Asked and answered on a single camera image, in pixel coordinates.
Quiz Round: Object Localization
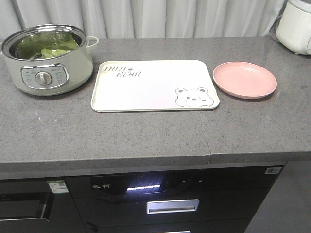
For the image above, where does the cream bear serving tray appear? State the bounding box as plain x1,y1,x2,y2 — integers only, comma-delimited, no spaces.
90,60,220,112

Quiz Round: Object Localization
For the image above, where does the pink round plate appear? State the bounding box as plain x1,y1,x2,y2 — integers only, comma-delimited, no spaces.
213,62,277,100

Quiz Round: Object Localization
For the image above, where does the green lettuce leaf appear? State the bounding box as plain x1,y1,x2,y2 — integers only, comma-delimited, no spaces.
30,48,71,60

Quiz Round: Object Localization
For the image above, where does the grey pleated curtain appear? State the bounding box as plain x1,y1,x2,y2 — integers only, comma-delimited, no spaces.
0,0,286,39

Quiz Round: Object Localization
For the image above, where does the black drawer disinfection cabinet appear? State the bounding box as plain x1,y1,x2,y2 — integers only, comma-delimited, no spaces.
66,165,283,233

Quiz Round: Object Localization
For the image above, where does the green electric cooking pot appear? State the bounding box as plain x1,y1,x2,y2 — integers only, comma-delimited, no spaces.
0,24,99,96

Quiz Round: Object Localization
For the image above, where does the black built-in dishwasher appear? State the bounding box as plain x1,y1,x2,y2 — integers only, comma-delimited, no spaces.
0,178,86,233

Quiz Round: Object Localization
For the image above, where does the grey cabinet door panel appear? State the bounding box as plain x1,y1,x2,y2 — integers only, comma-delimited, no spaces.
246,161,311,233

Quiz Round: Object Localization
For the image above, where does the white rice cooker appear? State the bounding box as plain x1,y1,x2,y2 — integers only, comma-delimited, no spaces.
276,0,311,55

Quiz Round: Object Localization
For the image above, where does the upper silver drawer handle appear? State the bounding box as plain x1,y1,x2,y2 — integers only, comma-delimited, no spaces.
146,199,200,215

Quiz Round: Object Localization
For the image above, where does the silver drawer handle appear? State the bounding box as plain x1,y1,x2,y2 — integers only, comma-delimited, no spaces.
155,230,191,233
146,199,200,215

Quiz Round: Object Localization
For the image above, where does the lower silver drawer handle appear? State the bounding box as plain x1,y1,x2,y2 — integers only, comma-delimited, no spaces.
155,230,191,233

